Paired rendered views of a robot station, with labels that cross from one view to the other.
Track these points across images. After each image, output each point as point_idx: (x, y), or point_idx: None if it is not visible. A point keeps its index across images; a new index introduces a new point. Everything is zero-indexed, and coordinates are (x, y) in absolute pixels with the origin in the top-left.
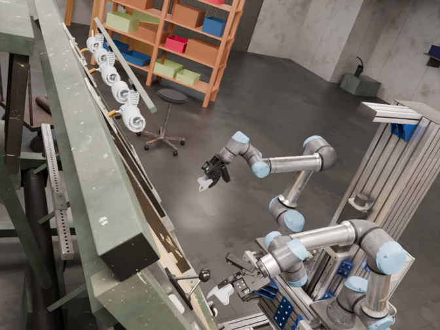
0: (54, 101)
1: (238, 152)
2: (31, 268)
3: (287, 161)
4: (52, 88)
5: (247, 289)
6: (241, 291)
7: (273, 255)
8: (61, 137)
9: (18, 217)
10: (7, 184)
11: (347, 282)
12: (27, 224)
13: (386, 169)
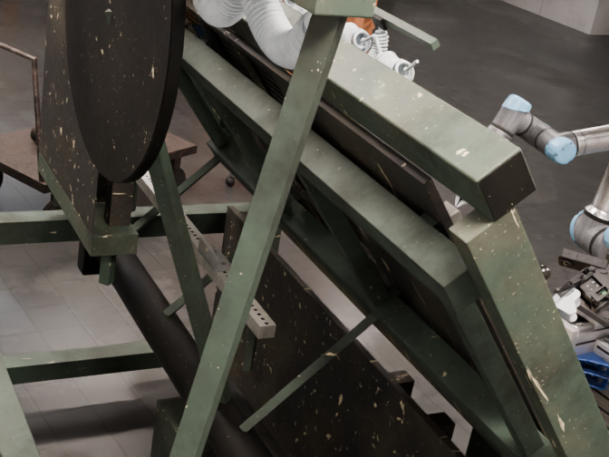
0: (218, 79)
1: (516, 129)
2: (183, 381)
3: (602, 131)
4: (201, 63)
5: (603, 292)
6: (595, 294)
7: None
8: (267, 121)
9: (191, 269)
10: (178, 212)
11: None
12: (200, 284)
13: None
